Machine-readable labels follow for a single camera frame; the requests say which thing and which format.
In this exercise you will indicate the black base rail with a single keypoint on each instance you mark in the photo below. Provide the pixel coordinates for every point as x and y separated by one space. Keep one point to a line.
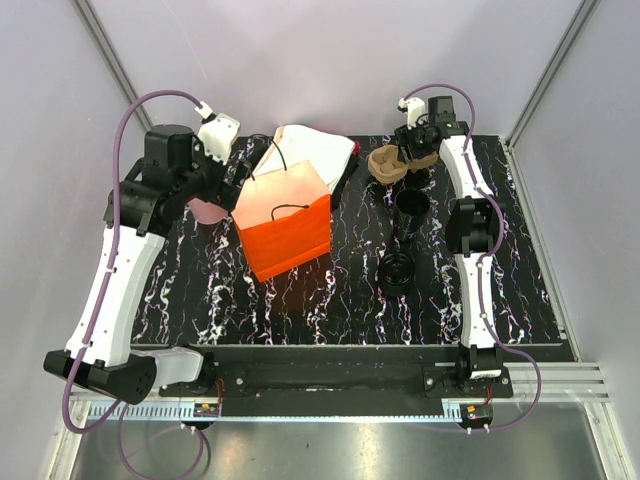
336 382

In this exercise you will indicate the brown pulp cup carrier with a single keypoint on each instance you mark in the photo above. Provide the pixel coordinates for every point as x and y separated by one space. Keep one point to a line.
385 164

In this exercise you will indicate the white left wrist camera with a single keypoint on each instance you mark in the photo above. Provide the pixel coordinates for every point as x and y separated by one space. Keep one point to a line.
217 133

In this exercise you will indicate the black tall coffee cup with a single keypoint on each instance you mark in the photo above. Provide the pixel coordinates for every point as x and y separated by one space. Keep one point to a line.
410 210

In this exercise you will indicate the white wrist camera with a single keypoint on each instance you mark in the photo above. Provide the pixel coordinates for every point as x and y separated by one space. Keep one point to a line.
415 110
217 133

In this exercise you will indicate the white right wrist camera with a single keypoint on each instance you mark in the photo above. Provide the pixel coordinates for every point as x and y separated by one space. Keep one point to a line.
415 110

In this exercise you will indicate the stack of white napkins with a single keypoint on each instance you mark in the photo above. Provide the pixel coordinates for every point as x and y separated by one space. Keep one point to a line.
329 154

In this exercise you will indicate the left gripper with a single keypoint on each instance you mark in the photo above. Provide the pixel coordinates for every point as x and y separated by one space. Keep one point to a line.
229 190

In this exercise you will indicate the black cup lid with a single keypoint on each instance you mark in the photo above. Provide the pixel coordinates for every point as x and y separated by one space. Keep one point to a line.
396 272

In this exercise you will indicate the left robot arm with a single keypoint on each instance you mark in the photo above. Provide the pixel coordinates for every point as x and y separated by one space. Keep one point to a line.
178 165

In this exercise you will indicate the pink holder cup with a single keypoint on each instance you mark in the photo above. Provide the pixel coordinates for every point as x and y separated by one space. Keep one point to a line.
206 213

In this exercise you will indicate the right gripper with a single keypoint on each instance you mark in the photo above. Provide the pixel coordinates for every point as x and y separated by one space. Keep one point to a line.
402 137

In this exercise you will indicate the black cloth under napkins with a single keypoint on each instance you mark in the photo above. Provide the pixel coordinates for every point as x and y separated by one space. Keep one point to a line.
350 168

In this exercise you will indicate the orange paper bag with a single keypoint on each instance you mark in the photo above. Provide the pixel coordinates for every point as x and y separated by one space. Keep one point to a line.
283 218

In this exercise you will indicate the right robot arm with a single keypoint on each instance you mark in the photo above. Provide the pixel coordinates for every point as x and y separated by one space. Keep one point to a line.
473 232

